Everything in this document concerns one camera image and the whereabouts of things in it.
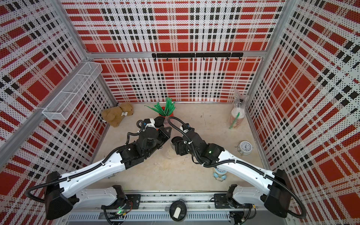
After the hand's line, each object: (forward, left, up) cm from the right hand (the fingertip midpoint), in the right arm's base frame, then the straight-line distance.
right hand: (180, 143), depth 75 cm
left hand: (+5, +3, +7) cm, 10 cm away
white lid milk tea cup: (+24, -34, -3) cm, 42 cm away
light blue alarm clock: (-12, -22, -17) cm, 30 cm away
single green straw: (+21, -35, -8) cm, 42 cm away
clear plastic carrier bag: (+29, -38, +3) cm, 48 cm away
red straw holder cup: (+24, +8, -5) cm, 26 cm away
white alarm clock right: (+6, -41, -17) cm, 45 cm away
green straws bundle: (+30, +9, -4) cm, 32 cm away
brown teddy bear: (+28, +50, -10) cm, 59 cm away
